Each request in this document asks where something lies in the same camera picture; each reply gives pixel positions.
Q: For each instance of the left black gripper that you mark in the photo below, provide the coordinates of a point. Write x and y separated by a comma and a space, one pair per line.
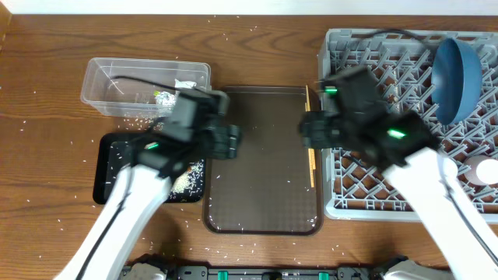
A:
224, 141

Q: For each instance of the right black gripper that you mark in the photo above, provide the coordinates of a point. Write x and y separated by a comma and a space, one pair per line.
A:
316, 130

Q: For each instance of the white rice pile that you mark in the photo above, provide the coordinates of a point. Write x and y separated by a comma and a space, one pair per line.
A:
188, 181

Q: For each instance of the white tissue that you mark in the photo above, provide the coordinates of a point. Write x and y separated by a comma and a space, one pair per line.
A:
185, 84

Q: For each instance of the dark blue plate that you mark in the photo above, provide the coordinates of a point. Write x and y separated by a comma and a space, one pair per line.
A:
457, 77

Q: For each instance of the pink cup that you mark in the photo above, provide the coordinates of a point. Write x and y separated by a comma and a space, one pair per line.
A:
483, 170

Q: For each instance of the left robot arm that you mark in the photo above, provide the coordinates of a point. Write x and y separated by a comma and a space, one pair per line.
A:
195, 130

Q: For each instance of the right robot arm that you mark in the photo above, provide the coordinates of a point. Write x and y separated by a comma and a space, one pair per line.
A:
407, 154

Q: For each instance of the grey dishwasher rack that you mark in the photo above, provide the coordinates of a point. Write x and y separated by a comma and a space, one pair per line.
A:
402, 66

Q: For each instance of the brown serving tray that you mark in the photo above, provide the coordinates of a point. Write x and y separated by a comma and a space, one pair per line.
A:
266, 188

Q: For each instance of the clear plastic bin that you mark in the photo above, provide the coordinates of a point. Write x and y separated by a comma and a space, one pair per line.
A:
124, 87

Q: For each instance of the black plastic tray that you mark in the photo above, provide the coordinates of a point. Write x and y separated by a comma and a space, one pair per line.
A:
114, 153

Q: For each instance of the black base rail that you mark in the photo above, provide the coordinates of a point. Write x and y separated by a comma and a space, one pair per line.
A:
153, 267

